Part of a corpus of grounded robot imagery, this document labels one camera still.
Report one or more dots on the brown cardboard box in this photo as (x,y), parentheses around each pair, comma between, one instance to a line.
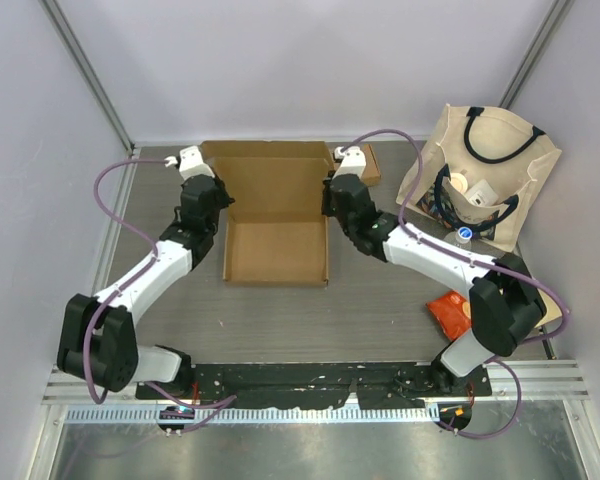
(371,175)
(276,233)

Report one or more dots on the right aluminium frame post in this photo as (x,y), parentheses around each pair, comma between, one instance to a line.
(555,16)

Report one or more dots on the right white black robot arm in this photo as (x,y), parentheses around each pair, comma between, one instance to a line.
(381,236)

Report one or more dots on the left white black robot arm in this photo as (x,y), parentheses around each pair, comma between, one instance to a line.
(98,339)

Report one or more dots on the orange chips snack bag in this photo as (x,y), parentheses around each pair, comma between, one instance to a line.
(450,312)

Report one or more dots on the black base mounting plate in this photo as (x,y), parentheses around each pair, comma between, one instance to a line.
(319,386)

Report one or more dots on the white box in bag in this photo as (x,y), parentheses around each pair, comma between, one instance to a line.
(482,194)

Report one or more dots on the round beige lid in bag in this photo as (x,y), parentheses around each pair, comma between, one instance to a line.
(459,182)

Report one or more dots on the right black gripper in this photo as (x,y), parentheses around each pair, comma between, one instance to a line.
(327,206)

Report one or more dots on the clear plastic water bottle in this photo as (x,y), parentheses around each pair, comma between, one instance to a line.
(460,238)

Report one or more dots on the left aluminium frame post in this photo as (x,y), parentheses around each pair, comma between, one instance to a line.
(69,39)

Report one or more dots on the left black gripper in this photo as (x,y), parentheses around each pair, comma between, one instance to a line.
(224,198)

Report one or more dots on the aluminium frame post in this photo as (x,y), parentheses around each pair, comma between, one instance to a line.
(555,16)
(69,39)

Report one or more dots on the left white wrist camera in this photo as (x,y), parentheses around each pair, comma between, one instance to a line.
(189,162)

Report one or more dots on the beige canvas tote bag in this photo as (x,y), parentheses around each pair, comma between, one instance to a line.
(491,143)

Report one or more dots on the white slotted cable duct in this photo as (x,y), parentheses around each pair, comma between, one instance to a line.
(165,414)

